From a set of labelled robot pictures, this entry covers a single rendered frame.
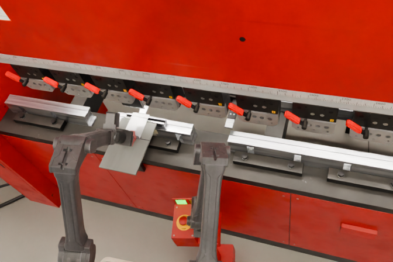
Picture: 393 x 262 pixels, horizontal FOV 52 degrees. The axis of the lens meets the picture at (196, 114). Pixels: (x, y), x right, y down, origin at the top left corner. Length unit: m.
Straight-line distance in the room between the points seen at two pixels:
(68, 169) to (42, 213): 1.94
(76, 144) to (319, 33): 0.74
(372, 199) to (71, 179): 1.16
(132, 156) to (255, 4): 0.95
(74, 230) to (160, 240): 1.42
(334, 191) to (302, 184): 0.13
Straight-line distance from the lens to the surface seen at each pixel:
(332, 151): 1.74
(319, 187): 1.76
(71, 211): 1.26
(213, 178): 1.17
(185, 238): 1.82
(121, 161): 1.80
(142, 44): 1.37
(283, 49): 1.21
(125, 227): 2.79
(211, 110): 1.56
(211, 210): 1.19
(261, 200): 1.94
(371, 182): 1.77
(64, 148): 1.20
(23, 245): 3.07
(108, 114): 1.64
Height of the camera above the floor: 2.48
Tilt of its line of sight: 54 degrees down
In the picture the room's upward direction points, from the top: 17 degrees counter-clockwise
